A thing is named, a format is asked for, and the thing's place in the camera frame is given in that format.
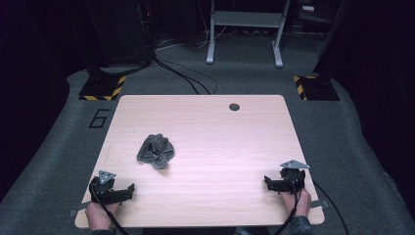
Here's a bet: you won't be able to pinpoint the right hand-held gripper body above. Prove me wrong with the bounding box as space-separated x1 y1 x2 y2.
277 159 311 194

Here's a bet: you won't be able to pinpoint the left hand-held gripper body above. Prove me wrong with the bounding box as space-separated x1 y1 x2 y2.
88 169 119 206

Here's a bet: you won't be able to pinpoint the grey towel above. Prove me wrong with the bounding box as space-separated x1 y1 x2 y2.
136 132 176 170

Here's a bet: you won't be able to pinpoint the person's left hand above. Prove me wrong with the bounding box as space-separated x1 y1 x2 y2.
85 201 120 231

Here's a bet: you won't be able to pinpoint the person's right hand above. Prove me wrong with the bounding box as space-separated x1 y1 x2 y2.
278 187 312 218

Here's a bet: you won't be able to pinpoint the grey tape strip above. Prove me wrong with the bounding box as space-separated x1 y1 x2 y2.
309 199 330 210
69 201 91 218

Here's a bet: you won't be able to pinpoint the black yellow striped stand base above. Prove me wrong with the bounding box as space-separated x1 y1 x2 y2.
292 74 341 102
77 75 127 102

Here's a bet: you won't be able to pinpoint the dark cabinet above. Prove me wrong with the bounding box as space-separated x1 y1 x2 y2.
87 0 153 67

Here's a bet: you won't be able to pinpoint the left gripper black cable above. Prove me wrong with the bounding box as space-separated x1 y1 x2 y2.
89 185 131 235

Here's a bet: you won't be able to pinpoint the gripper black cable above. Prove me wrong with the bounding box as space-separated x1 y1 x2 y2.
89 185 131 235
274 174 300 235

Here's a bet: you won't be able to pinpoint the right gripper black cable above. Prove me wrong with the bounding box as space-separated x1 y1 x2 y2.
274 174 300 235

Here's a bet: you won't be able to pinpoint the thin black floor cable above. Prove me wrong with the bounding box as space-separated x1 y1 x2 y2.
312 180 350 235

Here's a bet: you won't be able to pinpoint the black floor cable bundle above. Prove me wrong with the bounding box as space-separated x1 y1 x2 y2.
152 53 219 96

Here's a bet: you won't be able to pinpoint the white floor cables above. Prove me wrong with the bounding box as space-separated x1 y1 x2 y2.
156 23 230 52

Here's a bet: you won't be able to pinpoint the white metal desk frame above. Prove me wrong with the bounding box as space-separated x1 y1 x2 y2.
206 0 292 69

